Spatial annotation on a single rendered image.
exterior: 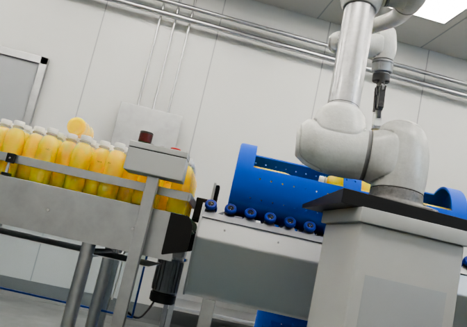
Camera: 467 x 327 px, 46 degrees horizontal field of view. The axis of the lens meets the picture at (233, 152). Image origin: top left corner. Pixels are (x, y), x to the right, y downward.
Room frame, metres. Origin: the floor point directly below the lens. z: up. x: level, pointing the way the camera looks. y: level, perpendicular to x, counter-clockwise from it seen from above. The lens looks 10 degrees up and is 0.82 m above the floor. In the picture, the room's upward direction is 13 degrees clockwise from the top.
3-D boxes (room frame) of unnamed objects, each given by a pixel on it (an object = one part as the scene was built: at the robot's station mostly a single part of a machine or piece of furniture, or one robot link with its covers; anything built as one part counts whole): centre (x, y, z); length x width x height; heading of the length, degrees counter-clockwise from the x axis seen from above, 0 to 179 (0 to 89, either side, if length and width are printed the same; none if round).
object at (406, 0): (1.72, -0.46, 1.79); 0.18 x 0.14 x 0.13; 173
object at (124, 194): (2.04, 0.35, 0.99); 0.07 x 0.07 x 0.19
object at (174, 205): (1.99, 0.16, 0.99); 0.07 x 0.07 x 0.19
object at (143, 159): (1.87, 0.24, 1.05); 0.20 x 0.10 x 0.10; 89
